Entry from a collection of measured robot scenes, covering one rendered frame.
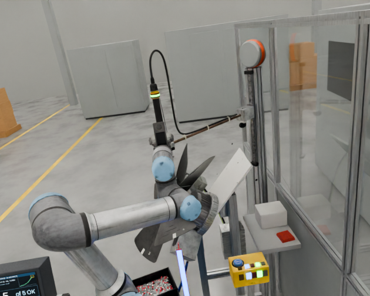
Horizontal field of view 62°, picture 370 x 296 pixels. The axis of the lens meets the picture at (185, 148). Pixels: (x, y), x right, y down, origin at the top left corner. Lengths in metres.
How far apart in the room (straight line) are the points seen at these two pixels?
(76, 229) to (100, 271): 0.29
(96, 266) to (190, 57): 6.18
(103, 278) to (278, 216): 1.19
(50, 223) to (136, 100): 8.06
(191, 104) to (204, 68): 0.85
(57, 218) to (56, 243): 0.06
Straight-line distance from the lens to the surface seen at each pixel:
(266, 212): 1.99
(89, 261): 1.10
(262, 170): 2.12
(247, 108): 1.89
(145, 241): 1.85
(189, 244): 1.74
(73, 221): 0.89
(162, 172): 1.04
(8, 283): 1.55
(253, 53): 1.89
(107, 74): 8.91
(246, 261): 1.50
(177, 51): 7.00
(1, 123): 9.67
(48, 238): 0.91
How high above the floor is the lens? 2.08
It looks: 21 degrees down
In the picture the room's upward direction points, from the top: 8 degrees counter-clockwise
